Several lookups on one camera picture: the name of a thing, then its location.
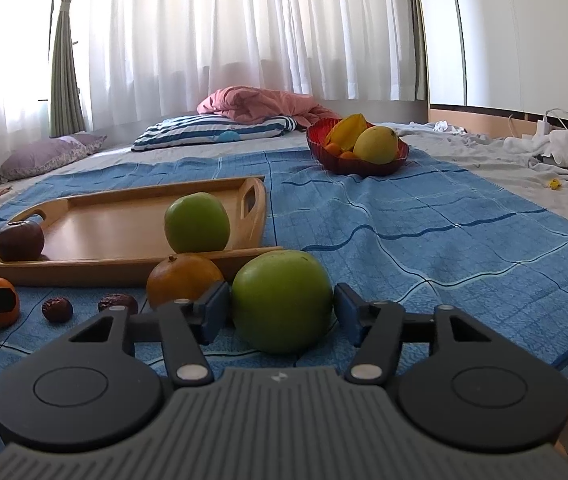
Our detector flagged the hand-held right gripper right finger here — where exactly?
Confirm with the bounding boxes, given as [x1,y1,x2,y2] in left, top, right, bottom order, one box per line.
[333,282,497,387]

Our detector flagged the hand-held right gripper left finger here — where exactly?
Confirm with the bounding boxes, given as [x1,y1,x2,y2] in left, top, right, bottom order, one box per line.
[66,281,231,388]

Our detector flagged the orange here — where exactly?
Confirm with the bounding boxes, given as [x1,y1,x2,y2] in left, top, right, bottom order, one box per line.
[146,254,226,311]

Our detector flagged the large green apple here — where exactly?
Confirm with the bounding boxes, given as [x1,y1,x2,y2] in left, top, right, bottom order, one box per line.
[231,251,335,355]

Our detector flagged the red date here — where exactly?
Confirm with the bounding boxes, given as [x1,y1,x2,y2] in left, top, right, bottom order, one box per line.
[97,293,139,316]
[41,297,73,323]

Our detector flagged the wooden tray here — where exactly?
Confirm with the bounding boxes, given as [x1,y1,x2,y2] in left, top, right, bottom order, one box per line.
[0,176,285,288]

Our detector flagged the blue plaid blanket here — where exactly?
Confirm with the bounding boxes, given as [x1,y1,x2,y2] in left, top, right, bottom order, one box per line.
[0,147,568,461]

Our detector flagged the dark red apple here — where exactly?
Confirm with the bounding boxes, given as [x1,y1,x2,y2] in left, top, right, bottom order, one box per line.
[0,219,46,262]

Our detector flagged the small green apple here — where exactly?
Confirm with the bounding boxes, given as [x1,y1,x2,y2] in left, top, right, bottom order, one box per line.
[164,192,231,254]

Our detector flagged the yellow mango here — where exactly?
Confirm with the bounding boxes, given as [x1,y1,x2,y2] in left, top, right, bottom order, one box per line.
[353,126,400,165]

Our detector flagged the purple pillow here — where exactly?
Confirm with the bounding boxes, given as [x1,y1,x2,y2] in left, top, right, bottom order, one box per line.
[0,133,108,183]

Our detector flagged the red glass bowl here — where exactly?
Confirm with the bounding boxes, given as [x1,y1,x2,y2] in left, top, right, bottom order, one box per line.
[306,117,410,177]

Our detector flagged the blue striped pillow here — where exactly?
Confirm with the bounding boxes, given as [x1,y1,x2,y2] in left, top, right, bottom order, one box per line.
[131,115,299,152]

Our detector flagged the yellow starfruit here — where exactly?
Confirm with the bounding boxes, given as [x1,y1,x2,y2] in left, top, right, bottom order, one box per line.
[325,113,372,153]

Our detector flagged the grey bed sheet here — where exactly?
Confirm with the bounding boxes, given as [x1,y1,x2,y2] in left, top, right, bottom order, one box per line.
[0,120,568,241]

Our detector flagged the pink quilt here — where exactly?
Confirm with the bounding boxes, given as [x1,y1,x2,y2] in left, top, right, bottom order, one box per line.
[197,86,342,128]

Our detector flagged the wooden bed board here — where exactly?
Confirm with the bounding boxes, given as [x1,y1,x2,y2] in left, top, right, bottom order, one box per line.
[429,104,568,140]

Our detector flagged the grey-green curtain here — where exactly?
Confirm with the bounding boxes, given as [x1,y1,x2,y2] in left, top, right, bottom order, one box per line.
[49,0,90,138]
[409,0,430,103]

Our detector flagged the white crumpled clothes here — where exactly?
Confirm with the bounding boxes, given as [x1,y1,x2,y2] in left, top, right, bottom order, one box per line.
[504,120,568,183]

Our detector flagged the white wardrobe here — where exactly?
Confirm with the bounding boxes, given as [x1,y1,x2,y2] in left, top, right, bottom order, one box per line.
[414,0,568,126]

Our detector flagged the white charger cable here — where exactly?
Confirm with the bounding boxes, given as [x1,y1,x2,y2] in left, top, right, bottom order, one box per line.
[509,108,568,138]

